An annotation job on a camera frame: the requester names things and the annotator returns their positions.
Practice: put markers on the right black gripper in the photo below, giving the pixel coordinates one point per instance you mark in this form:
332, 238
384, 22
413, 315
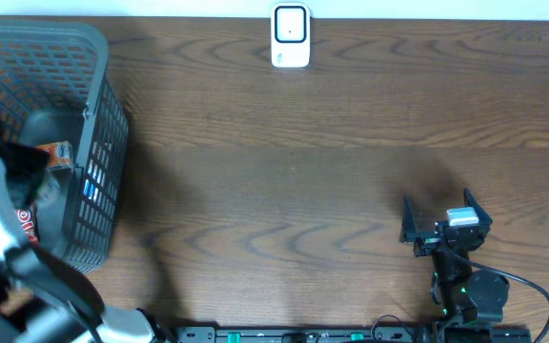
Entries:
428, 240

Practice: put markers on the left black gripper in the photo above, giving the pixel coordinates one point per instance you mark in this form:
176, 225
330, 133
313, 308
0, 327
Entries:
22, 156

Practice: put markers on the orange tissue pack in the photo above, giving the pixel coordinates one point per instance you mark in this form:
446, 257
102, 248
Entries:
60, 155

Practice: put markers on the red Top chocolate bar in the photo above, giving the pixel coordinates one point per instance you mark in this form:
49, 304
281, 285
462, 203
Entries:
28, 224

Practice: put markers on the white Panadol box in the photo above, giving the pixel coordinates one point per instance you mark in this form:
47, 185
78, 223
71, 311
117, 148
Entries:
97, 172

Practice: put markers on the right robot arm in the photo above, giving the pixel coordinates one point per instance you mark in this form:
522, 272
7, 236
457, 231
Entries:
472, 299

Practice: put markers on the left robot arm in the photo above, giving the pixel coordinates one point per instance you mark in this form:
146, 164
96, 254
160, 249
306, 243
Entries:
42, 299

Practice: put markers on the white barcode scanner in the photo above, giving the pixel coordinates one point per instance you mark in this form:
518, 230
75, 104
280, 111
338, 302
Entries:
290, 35

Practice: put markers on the grey plastic shopping basket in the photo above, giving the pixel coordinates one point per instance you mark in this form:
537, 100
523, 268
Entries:
54, 87

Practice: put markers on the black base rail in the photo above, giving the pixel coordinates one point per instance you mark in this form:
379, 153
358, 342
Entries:
384, 334

